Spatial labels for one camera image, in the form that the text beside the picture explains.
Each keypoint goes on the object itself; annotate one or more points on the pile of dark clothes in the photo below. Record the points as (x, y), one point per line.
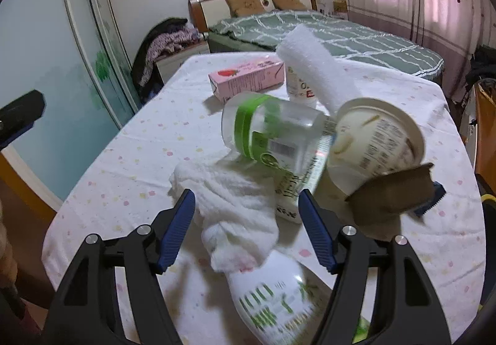
(162, 39)

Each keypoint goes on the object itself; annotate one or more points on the white bottle with red label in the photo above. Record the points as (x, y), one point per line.
(300, 87)

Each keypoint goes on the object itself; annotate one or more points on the white foam net sleeve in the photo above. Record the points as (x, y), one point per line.
(314, 58)

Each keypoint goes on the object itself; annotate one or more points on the white dotted tablecloth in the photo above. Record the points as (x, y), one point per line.
(135, 155)

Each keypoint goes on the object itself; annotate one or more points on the clear cup with green band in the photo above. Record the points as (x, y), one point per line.
(271, 124)

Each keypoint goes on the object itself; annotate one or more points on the blue serrated plastic piece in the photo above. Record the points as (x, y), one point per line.
(437, 194)

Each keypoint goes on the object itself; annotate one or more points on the white paper cup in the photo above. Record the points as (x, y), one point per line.
(372, 136)

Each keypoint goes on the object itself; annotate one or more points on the brown tissue box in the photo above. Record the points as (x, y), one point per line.
(340, 6)

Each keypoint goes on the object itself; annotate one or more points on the white nightstand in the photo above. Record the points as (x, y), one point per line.
(174, 62)

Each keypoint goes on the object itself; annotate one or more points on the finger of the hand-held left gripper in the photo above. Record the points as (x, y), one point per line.
(21, 112)

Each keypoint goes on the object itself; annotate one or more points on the green checked quilt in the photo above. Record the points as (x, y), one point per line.
(348, 39)

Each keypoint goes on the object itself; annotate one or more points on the beige fleece clothing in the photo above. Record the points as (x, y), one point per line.
(7, 252)

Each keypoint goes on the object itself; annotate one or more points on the small white bottle green print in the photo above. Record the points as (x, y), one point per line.
(290, 196)

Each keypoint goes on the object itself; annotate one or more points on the brown cardboard piece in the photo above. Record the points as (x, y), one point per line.
(387, 194)

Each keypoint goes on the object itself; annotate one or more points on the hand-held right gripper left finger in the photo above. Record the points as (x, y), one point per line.
(176, 231)

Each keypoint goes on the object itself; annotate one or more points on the glass sliding wardrobe door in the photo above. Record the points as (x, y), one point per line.
(58, 58)

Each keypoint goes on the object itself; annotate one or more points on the white cloth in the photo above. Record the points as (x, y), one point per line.
(232, 205)

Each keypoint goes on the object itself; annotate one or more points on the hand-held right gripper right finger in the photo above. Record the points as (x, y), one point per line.
(317, 232)

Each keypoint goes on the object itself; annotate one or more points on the brown pillow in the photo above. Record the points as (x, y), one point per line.
(244, 4)
(288, 0)

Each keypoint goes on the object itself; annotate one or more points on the wooden bed headboard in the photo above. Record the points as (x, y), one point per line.
(213, 8)

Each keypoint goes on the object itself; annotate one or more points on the grey bed base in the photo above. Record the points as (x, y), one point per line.
(232, 44)

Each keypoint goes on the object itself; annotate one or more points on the pink drink carton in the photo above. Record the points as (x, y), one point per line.
(248, 78)

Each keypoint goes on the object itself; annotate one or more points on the large white bottle green print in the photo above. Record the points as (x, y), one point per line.
(271, 290)

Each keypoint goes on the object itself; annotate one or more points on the dark clothes heap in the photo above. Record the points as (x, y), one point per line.
(482, 62)

